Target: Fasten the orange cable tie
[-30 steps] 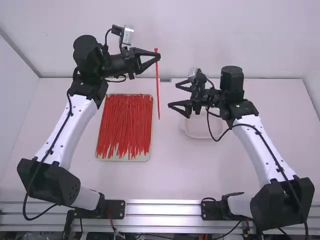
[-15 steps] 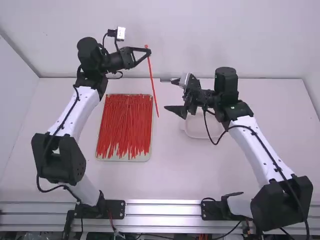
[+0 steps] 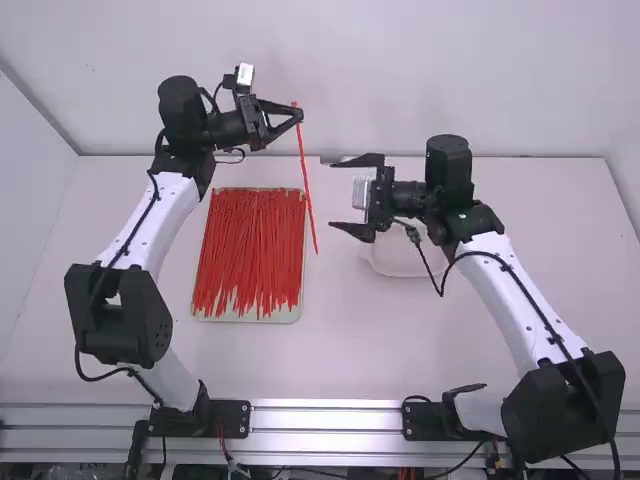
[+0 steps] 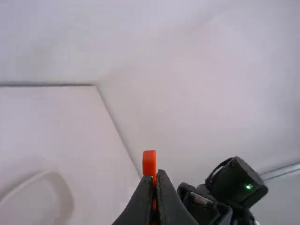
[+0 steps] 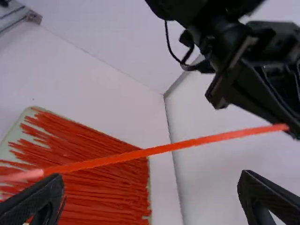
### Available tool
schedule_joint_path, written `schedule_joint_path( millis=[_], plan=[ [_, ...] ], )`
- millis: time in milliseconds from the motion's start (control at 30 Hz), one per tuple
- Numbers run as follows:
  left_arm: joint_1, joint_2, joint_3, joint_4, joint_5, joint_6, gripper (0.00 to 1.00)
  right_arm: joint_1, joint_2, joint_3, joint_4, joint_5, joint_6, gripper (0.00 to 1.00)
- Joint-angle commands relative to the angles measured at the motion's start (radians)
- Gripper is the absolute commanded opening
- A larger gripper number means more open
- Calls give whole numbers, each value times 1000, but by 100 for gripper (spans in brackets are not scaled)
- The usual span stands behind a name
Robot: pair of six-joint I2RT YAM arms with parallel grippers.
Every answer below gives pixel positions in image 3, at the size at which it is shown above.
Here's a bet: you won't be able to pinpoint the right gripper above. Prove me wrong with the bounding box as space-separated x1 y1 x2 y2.
327 152 398 245

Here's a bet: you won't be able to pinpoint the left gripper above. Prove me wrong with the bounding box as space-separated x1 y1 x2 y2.
237 93 305 151

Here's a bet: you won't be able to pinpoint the orange cable tie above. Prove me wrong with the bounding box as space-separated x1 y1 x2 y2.
291 99 321 256

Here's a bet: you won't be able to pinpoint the white dish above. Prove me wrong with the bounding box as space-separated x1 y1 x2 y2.
358 218 450 279

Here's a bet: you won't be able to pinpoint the pale tray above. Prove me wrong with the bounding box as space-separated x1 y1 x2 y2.
189 185 307 324

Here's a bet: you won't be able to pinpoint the silver rails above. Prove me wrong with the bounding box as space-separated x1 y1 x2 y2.
0 398 640 469

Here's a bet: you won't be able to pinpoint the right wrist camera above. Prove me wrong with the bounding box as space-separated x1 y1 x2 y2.
351 174 377 211

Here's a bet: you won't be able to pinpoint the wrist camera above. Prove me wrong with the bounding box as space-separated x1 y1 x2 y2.
351 174 377 211
234 61 259 87

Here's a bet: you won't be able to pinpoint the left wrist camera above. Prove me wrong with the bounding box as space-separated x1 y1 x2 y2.
234 61 259 87

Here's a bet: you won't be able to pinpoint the row of orange cable ties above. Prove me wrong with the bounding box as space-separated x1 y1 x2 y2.
193 186 309 320

